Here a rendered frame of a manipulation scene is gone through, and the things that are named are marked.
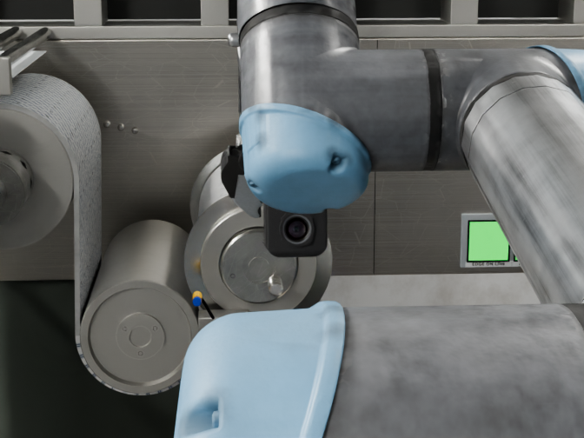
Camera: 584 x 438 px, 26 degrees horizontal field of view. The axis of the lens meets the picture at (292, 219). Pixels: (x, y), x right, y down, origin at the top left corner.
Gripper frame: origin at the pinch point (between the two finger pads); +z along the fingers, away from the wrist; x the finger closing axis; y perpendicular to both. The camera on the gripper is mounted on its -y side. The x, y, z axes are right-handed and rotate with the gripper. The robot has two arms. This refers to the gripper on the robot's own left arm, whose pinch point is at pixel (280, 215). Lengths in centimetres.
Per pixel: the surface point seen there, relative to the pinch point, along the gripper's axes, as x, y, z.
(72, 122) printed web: 20.2, 19.3, 16.8
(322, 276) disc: -5.0, 2.9, 19.6
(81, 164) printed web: 18.9, 13.5, 15.2
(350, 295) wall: -29, 85, 217
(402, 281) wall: -43, 88, 216
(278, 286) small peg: -0.4, 0.2, 15.6
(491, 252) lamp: -29, 18, 48
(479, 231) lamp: -27, 21, 46
